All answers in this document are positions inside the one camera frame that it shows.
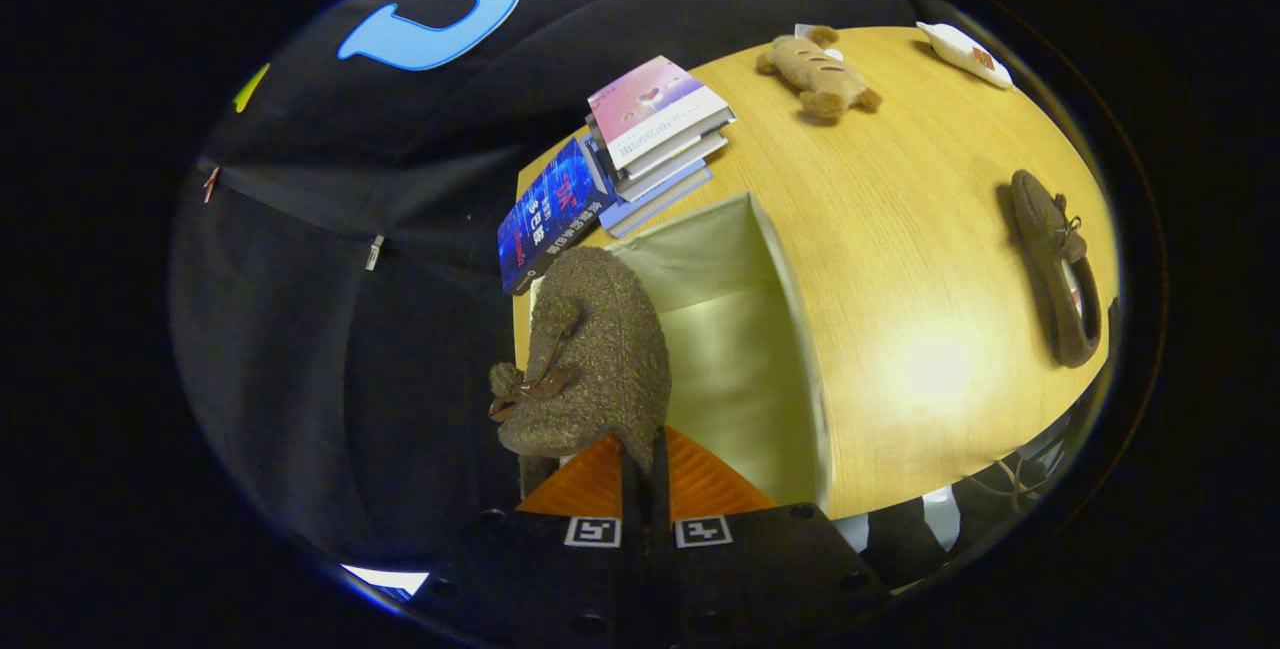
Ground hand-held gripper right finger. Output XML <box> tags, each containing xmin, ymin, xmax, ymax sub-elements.
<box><xmin>652</xmin><ymin>426</ymin><xmax>888</xmax><ymax>648</ymax></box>

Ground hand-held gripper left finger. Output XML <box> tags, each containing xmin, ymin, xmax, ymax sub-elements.
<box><xmin>425</xmin><ymin>434</ymin><xmax>646</xmax><ymax>648</ymax></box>

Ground cream fabric storage box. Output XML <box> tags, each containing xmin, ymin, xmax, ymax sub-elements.
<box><xmin>515</xmin><ymin>191</ymin><xmax>836</xmax><ymax>520</ymax></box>

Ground brown fuzzy shoe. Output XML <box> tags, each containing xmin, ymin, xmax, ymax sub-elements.
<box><xmin>487</xmin><ymin>246</ymin><xmax>673</xmax><ymax>500</ymax></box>
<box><xmin>1003</xmin><ymin>169</ymin><xmax>1104</xmax><ymax>370</ymax></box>

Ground black backdrop cloth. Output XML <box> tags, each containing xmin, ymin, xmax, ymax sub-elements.
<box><xmin>170</xmin><ymin>0</ymin><xmax>931</xmax><ymax>570</ymax></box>

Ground dark blue book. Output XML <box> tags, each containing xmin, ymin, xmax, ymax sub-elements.
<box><xmin>497</xmin><ymin>134</ymin><xmax>621</xmax><ymax>297</ymax></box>

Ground pale blue cover book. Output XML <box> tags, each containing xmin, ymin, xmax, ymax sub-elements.
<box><xmin>598</xmin><ymin>167</ymin><xmax>715</xmax><ymax>238</ymax></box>

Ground grey cover book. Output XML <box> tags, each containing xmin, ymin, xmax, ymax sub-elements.
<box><xmin>615</xmin><ymin>157</ymin><xmax>707</xmax><ymax>205</ymax></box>

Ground white cover book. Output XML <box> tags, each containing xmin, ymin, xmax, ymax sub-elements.
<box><xmin>612</xmin><ymin>132</ymin><xmax>729</xmax><ymax>190</ymax></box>

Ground pink cover book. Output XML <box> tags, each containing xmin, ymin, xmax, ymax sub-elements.
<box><xmin>586</xmin><ymin>55</ymin><xmax>737</xmax><ymax>173</ymax></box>

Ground brown bread-shaped plush toy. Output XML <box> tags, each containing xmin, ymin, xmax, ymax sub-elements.
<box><xmin>755</xmin><ymin>24</ymin><xmax>883</xmax><ymax>122</ymax></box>

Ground white packet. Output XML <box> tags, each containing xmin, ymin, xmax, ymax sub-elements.
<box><xmin>916</xmin><ymin>21</ymin><xmax>1015</xmax><ymax>90</ymax></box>

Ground tangled cables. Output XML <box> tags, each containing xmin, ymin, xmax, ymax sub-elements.
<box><xmin>960</xmin><ymin>444</ymin><xmax>1086</xmax><ymax>522</ymax></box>

